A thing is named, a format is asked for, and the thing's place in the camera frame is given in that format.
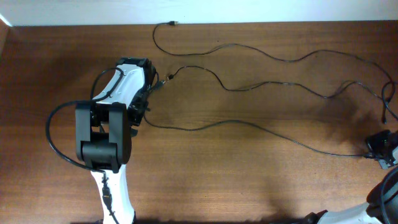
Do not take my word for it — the black micro usb cable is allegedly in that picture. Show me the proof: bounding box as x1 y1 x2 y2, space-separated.
166 65 398 122

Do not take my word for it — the black thin usb cable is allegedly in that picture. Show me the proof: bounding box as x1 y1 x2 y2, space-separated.
151 20 398 125

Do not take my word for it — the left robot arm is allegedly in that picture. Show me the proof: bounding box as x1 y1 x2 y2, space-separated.
75 57 157 223

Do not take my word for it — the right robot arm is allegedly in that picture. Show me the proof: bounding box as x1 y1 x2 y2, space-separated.
296 129 397 224

